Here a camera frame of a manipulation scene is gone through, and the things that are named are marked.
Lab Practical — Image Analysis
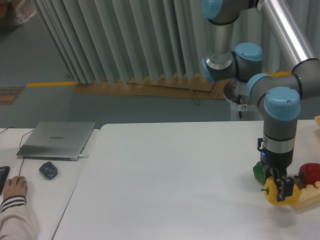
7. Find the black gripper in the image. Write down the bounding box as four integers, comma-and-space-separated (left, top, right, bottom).
257, 137, 294, 202

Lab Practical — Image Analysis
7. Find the yellow bell pepper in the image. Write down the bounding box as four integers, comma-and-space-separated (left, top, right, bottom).
261, 176, 300, 206

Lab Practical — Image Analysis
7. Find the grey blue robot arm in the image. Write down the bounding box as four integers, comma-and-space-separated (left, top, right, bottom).
201, 0, 320, 206

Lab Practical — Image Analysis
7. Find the striped cuff white sleeve forearm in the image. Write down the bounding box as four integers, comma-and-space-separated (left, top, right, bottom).
0, 195, 36, 240

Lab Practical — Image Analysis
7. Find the green bell pepper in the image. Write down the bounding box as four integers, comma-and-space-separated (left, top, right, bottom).
252, 161, 266, 185

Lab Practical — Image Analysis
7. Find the red bell pepper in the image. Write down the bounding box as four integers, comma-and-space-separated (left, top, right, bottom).
294, 162, 320, 185

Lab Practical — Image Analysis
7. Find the person's hand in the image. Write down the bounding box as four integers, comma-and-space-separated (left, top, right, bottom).
3, 176, 28, 200

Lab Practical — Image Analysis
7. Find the beige toy bread slice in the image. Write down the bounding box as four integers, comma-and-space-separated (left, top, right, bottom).
294, 181, 320, 209

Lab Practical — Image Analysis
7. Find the wooden tray corner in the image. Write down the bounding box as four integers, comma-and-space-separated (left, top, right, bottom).
314, 115, 320, 126

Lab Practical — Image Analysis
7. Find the brown cardboard sheet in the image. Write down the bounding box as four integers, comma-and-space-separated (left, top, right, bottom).
73, 73, 231, 104

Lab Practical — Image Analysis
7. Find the silver closed laptop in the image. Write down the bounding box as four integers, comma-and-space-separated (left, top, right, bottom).
16, 121, 96, 161

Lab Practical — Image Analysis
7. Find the grey pleated curtain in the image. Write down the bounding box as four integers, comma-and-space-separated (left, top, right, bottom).
34, 0, 298, 84

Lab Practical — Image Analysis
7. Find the black earbuds case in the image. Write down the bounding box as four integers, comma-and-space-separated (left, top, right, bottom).
39, 161, 58, 180

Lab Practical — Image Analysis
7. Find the black keyboard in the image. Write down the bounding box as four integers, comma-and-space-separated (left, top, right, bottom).
0, 166, 11, 195

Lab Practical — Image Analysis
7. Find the plastic wrapped cardboard box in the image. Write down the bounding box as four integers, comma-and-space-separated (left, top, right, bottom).
0, 0, 37, 28

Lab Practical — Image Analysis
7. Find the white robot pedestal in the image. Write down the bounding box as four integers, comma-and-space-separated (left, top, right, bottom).
223, 78, 263, 121

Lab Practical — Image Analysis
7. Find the white laptop cable plug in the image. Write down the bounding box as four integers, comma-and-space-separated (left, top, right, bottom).
78, 154, 89, 159

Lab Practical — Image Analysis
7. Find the black mouse cable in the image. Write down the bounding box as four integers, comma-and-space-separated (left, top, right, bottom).
0, 126, 38, 177

